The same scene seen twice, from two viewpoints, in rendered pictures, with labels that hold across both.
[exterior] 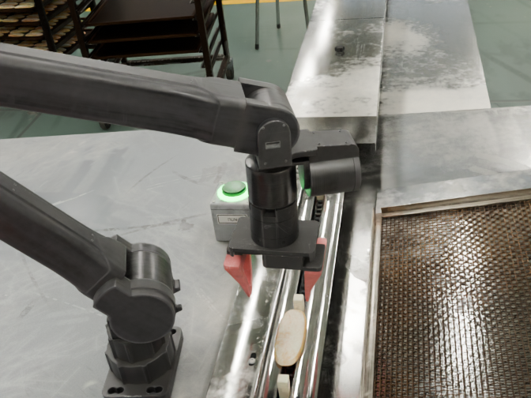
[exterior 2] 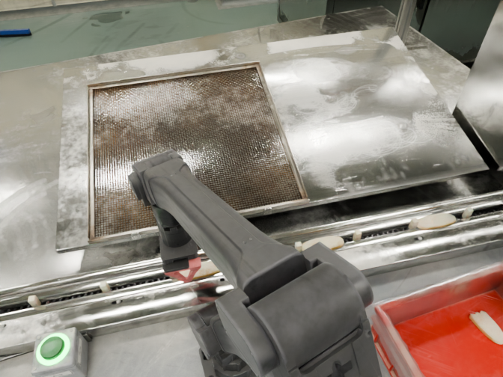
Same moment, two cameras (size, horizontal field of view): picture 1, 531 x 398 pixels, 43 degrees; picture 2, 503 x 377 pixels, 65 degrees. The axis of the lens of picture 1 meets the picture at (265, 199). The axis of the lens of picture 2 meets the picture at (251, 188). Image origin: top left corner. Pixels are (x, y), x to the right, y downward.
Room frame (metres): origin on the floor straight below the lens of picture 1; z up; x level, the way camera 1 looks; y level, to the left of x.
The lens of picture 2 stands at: (0.72, 0.45, 1.59)
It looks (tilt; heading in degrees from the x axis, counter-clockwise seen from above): 47 degrees down; 245
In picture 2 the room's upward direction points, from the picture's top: 2 degrees counter-clockwise
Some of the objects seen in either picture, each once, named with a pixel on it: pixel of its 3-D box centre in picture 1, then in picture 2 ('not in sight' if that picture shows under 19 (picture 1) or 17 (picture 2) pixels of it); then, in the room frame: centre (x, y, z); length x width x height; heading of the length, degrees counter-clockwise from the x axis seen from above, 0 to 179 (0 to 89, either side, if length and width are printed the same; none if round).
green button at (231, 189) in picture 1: (234, 190); (53, 348); (0.92, 0.05, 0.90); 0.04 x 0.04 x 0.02
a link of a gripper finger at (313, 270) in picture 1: (295, 268); not in sight; (0.65, -0.03, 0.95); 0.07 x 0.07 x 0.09; 76
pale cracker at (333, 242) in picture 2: not in sight; (322, 244); (0.36, 0.06, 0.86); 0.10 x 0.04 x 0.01; 166
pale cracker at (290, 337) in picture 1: (290, 335); (198, 269); (0.63, -0.01, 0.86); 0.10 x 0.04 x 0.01; 166
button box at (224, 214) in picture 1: (240, 219); (64, 358); (0.92, 0.05, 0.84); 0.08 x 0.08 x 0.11; 76
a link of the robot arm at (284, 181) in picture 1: (276, 177); (167, 203); (0.65, -0.02, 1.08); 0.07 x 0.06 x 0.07; 95
